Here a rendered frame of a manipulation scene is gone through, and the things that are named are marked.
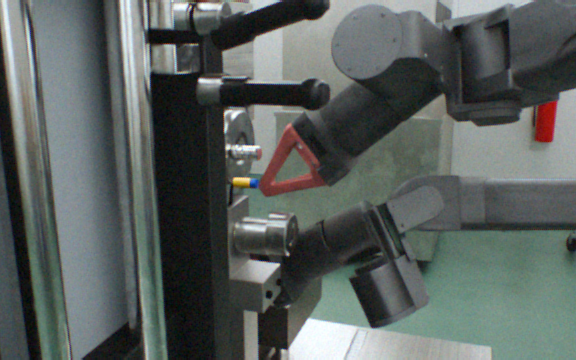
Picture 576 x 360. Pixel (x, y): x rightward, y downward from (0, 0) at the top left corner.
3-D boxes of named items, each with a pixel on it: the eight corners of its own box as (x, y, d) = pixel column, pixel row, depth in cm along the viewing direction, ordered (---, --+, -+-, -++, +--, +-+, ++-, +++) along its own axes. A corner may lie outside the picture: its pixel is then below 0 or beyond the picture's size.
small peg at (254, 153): (256, 156, 53) (259, 143, 54) (228, 154, 54) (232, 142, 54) (260, 163, 54) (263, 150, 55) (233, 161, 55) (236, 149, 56)
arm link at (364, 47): (525, 122, 46) (521, 22, 47) (496, 86, 37) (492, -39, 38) (387, 136, 52) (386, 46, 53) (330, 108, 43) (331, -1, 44)
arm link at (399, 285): (418, 187, 66) (434, 179, 58) (461, 277, 65) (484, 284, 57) (324, 229, 66) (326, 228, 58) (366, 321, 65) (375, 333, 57)
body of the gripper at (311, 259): (308, 273, 70) (360, 251, 67) (280, 310, 61) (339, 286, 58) (282, 227, 70) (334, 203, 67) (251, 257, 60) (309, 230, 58)
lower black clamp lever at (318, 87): (324, 113, 22) (324, 78, 22) (209, 109, 24) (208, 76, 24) (332, 109, 24) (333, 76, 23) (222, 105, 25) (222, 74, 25)
